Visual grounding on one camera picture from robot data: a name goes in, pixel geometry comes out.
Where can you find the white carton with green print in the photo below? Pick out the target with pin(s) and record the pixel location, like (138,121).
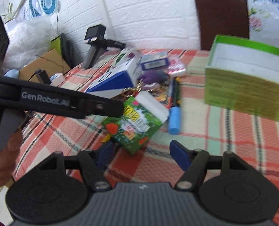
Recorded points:
(125,56)

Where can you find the pink packet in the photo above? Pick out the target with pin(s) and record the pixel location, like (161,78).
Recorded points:
(177,66)

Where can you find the blue card packet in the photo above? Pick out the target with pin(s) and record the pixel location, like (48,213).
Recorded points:
(153,63)

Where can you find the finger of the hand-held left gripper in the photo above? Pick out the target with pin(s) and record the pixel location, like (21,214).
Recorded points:
(106,107)

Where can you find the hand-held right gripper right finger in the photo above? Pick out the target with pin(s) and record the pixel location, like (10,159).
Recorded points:
(178,154)

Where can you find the small white and blue box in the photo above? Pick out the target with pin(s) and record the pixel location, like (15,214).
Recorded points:
(57,78)

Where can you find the black marker with blue cap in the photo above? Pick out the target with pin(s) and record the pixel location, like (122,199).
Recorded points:
(174,120)

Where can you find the person's left hand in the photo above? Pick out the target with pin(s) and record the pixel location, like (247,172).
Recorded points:
(0,167)

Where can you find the brown cardboard box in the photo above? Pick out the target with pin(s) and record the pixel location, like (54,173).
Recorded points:
(46,61)

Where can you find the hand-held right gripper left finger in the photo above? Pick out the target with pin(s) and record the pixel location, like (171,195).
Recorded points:
(105,155)

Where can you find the floral plastic cover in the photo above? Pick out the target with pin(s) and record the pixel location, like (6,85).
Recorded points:
(269,16)

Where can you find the green cardboard box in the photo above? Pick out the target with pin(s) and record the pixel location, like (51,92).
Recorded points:
(245,94)

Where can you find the brown chair back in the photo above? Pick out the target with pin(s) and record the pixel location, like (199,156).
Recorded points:
(220,16)

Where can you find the plaid tablecloth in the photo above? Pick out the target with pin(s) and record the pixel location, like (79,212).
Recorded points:
(212,136)

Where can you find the potted green plant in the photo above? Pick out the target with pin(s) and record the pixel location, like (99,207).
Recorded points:
(8,13)

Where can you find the idle black and grey gripper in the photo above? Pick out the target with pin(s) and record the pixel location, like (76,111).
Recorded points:
(93,51)

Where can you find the black flat case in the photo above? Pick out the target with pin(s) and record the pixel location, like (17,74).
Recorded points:
(66,49)

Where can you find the clear plastic bag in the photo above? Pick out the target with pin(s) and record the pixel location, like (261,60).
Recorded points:
(28,37)

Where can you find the green printed small carton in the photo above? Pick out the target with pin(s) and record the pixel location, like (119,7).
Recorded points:
(134,124)

